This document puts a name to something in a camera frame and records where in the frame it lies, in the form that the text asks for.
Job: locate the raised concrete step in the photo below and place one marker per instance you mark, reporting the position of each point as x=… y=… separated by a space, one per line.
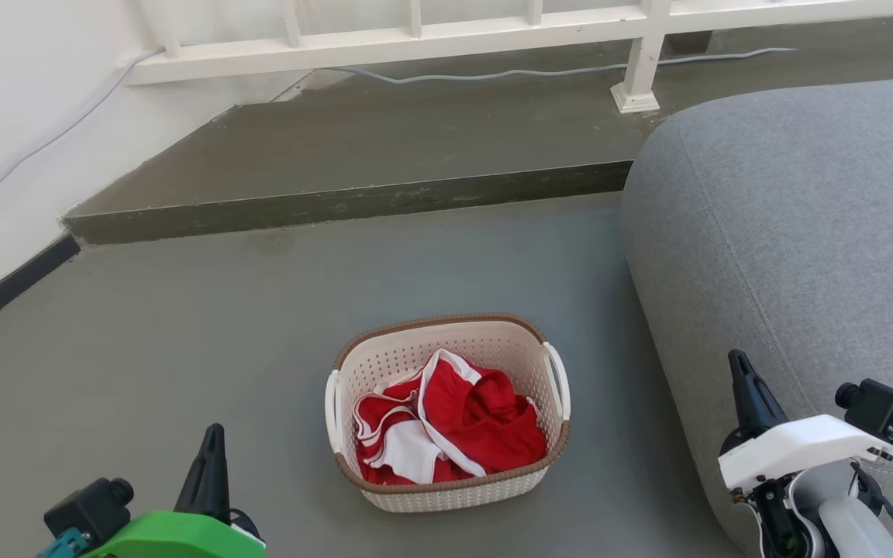
x=377 y=147

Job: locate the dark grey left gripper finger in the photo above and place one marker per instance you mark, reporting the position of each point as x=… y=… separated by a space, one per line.
x=208 y=473

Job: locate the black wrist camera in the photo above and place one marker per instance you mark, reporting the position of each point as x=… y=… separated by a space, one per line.
x=90 y=508
x=880 y=407

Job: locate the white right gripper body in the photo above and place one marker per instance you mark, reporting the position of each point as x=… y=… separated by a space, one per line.
x=795 y=446

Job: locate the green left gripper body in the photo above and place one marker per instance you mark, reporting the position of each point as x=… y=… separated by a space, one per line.
x=175 y=539

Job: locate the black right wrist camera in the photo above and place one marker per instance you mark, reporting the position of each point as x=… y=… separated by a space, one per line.
x=880 y=407

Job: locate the red and white garment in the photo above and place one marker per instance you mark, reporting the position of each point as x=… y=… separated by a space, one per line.
x=485 y=418

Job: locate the black baseboard strip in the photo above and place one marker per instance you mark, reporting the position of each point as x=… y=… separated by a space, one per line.
x=12 y=283

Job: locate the white wooden railing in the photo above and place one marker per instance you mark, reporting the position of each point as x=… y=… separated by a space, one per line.
x=415 y=45

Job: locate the grey fabric sofa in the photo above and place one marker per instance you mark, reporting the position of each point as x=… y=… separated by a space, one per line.
x=803 y=232

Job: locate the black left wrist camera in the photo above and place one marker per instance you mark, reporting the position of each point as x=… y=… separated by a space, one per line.
x=90 y=508

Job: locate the cream woven plastic laundry basket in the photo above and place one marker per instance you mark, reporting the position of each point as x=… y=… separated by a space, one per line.
x=454 y=492

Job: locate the teal left camera connector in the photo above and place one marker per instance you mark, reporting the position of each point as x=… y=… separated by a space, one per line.
x=63 y=544

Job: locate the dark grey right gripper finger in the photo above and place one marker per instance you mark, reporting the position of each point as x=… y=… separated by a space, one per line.
x=750 y=395

